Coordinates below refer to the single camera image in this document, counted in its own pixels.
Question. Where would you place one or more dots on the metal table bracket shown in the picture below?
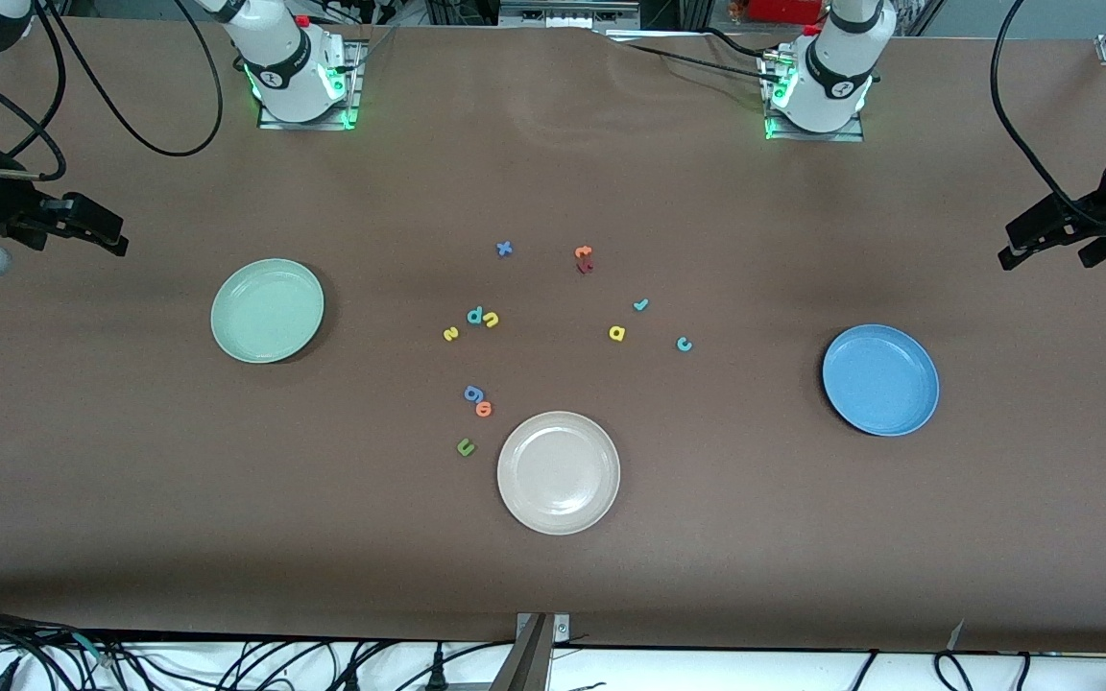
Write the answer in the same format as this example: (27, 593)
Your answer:
(534, 662)

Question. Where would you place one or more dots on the blue plate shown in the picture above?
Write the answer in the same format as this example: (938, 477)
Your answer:
(880, 380)

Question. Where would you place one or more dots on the red box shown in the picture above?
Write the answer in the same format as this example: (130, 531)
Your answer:
(783, 10)

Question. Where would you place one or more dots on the white paper tag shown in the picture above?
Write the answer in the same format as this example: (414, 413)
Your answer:
(956, 633)

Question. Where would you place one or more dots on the blue foam letter g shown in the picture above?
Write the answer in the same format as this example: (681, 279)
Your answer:
(472, 393)

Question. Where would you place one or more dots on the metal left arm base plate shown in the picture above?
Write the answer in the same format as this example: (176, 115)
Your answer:
(851, 137)

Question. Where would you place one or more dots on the green plate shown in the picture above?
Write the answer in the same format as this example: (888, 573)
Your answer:
(267, 311)

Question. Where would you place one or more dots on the beige plate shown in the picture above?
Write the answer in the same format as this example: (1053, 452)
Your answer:
(559, 472)

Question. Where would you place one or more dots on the black power plug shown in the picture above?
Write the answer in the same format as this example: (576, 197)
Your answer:
(436, 672)

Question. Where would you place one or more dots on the grey metal equipment box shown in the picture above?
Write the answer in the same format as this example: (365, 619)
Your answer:
(567, 11)

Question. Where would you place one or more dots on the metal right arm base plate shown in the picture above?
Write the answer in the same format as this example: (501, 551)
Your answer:
(270, 123)

